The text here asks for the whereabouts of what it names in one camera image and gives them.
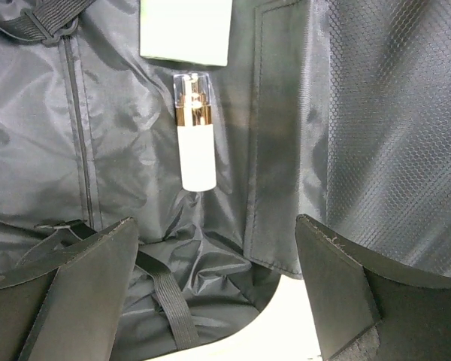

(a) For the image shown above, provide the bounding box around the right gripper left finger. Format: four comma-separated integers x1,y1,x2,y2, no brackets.
0,218,138,360

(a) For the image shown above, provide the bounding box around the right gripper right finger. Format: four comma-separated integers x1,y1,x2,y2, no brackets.
295,214,451,360

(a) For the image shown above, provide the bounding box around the clear gold pump bottle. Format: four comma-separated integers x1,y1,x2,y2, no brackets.
173,73,216,193

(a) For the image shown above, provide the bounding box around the green cosmetic box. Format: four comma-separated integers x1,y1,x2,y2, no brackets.
139,0,232,67

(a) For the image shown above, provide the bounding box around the yellow suitcase black lining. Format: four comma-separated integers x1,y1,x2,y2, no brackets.
0,1,451,360

